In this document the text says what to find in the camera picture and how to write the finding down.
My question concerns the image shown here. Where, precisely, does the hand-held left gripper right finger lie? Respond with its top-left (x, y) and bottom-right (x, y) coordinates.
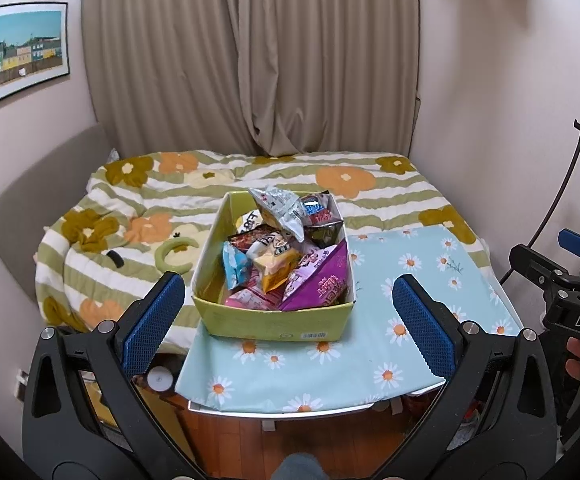
top-left (391, 274), bottom-right (559, 480)

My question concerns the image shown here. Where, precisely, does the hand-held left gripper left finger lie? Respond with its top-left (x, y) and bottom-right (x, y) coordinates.
top-left (22, 271), bottom-right (206, 480)

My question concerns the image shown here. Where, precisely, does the purple snack bag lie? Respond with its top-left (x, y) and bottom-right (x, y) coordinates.
top-left (279, 239), bottom-right (350, 311)

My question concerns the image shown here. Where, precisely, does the pink striped snack bag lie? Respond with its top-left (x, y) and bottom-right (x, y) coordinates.
top-left (224, 285), bottom-right (284, 310)

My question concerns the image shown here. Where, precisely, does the light blue snack bag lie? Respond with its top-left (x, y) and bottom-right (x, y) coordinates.
top-left (221, 241), bottom-right (251, 291)

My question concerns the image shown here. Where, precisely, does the green cardboard box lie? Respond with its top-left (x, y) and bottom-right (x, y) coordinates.
top-left (191, 190), bottom-right (357, 344)

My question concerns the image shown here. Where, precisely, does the lilac snack bag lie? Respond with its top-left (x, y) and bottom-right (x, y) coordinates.
top-left (282, 247), bottom-right (324, 301)

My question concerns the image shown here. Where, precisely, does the yellow foil snack bag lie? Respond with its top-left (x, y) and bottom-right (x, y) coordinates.
top-left (252, 232), bottom-right (304, 295)

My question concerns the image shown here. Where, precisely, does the dark snack bag red label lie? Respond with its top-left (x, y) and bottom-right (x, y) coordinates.
top-left (297, 190), bottom-right (345, 249)

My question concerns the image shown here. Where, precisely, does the cream snack bag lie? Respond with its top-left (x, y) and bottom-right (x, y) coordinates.
top-left (235, 210), bottom-right (266, 236)

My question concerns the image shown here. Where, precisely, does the silver snack bag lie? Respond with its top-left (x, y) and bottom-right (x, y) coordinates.
top-left (248, 185), bottom-right (307, 244)

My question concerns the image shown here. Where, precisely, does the person's right hand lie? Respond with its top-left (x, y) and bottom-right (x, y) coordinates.
top-left (564, 336), bottom-right (580, 382)

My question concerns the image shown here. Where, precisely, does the white candle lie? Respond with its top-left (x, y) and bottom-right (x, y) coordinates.
top-left (147, 365), bottom-right (174, 392)

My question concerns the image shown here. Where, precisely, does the daisy print tablecloth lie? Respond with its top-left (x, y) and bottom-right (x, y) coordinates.
top-left (175, 224), bottom-right (521, 414)

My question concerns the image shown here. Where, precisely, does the black rod stand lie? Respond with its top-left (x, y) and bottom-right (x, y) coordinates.
top-left (499, 119), bottom-right (580, 282)

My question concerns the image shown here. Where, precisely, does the floral striped blanket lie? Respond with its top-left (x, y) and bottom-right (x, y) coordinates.
top-left (35, 148), bottom-right (492, 357)

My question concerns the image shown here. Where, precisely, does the grey padded headboard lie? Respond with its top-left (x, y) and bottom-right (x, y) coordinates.
top-left (0, 122), bottom-right (114, 302)

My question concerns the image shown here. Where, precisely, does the person's leg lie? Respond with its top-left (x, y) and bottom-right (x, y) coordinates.
top-left (269, 452), bottom-right (329, 480)

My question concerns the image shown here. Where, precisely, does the beige curtain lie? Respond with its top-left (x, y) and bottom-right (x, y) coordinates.
top-left (80, 0), bottom-right (421, 159)

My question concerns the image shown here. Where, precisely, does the framed wall poster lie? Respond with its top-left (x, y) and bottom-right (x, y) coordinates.
top-left (0, 2), bottom-right (71, 115)

